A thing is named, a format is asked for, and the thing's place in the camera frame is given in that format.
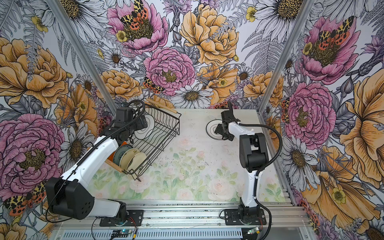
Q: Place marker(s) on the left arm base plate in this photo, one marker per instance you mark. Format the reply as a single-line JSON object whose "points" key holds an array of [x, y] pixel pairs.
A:
{"points": [[132, 219]]}

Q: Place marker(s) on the aluminium rail frame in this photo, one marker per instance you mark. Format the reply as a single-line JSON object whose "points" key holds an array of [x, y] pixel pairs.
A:
{"points": [[288, 222]]}

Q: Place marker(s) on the near wooden rack handle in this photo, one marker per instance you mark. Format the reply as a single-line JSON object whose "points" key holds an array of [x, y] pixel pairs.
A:
{"points": [[112, 164]]}

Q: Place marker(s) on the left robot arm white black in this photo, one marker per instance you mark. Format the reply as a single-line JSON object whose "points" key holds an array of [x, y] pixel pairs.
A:
{"points": [[68, 196]]}

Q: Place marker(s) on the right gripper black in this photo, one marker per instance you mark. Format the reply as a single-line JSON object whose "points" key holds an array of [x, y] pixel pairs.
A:
{"points": [[230, 137]]}

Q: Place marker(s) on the cream plate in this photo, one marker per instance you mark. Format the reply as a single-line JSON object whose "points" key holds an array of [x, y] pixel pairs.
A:
{"points": [[127, 158]]}

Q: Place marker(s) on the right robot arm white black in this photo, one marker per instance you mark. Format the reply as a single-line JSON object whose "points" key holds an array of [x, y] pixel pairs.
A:
{"points": [[253, 155]]}

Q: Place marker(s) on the teal patterned plate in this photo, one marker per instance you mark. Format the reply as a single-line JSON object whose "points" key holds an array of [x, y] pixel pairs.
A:
{"points": [[120, 152]]}

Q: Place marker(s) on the white vented cable duct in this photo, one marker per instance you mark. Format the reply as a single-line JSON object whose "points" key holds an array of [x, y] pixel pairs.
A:
{"points": [[157, 234]]}

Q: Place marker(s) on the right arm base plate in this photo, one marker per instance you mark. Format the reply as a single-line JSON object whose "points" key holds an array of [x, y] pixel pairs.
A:
{"points": [[234, 218]]}

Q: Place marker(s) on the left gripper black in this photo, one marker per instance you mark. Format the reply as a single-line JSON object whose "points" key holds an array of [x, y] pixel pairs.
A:
{"points": [[139, 125]]}

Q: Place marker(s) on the black wire dish rack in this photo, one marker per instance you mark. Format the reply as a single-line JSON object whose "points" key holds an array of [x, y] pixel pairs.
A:
{"points": [[167, 127]]}

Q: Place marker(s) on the green circuit board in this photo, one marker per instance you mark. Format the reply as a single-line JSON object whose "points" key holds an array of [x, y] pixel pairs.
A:
{"points": [[121, 233]]}

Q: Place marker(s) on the beige plate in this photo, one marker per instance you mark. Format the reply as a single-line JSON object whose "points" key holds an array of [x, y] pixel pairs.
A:
{"points": [[136, 162]]}

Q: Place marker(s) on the white plate teal rim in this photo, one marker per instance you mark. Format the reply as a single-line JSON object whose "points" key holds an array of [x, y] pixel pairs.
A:
{"points": [[217, 130], [149, 126]]}

